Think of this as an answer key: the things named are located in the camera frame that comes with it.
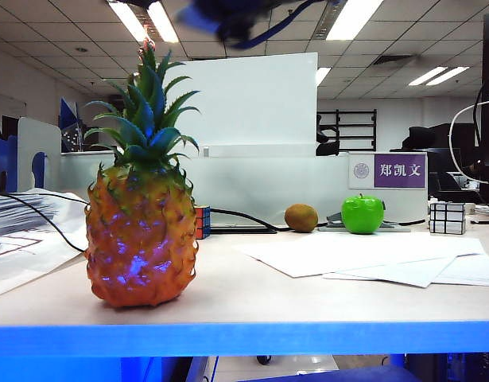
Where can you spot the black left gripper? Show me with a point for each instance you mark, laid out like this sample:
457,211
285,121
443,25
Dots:
240,16

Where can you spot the brown kiwi fruit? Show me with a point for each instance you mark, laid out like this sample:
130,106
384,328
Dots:
301,218

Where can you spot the green plastic apple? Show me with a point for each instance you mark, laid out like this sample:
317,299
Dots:
361,217

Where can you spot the orange plastic pineapple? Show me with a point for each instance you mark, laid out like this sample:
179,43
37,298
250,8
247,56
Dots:
140,246

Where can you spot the ceiling light panel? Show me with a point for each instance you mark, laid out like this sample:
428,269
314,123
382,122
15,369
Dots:
126,22
449,75
162,24
427,76
353,18

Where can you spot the white whiteboard panel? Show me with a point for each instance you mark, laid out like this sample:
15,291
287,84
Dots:
248,103

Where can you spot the black mesh office chair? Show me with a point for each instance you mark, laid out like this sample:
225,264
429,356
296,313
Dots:
327,149

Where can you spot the frosted glass desk partition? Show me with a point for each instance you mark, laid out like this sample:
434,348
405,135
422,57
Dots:
244,187

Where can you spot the colourful Rubik's cube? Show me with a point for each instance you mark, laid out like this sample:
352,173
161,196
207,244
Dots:
203,223

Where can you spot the purple and white name plate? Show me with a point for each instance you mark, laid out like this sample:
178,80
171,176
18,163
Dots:
399,171

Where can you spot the black background office chair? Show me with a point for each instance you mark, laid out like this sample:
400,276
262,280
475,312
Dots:
427,137

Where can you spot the white bookend divider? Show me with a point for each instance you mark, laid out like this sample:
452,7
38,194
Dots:
29,151

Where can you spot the white paper sheet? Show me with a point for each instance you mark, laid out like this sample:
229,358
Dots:
407,274
347,254
474,272

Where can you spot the blue file holder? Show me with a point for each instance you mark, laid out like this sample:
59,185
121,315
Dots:
7,159

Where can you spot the silver mirror cube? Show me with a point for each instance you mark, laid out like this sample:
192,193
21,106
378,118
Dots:
447,219

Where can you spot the white printed plastic bag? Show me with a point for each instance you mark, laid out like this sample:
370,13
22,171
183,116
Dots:
29,246

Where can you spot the black caster wheel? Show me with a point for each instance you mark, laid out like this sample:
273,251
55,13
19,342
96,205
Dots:
264,360

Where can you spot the black wall rack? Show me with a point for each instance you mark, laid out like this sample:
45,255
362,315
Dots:
374,131

